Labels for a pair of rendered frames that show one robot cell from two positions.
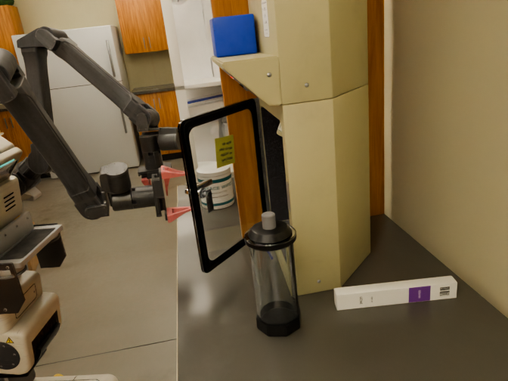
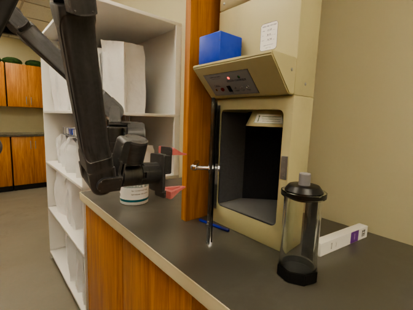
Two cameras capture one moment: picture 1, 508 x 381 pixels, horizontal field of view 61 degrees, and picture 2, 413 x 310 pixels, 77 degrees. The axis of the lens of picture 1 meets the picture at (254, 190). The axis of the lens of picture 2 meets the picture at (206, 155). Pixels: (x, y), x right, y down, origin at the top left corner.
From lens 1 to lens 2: 72 cm
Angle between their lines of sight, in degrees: 35
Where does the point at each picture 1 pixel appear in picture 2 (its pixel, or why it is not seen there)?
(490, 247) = (373, 202)
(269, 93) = (290, 83)
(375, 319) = (348, 257)
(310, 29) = (311, 46)
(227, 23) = (228, 38)
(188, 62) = not seen: hidden behind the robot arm
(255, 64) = (286, 58)
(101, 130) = not seen: outside the picture
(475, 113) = (357, 123)
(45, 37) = (15, 14)
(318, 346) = (345, 283)
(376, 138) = not seen: hidden behind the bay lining
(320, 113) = (307, 106)
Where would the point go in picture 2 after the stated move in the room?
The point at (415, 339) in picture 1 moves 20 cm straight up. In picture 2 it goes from (386, 264) to (396, 196)
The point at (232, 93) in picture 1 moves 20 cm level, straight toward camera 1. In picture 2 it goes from (194, 100) to (228, 98)
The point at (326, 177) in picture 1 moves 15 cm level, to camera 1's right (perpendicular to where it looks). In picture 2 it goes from (304, 154) to (332, 152)
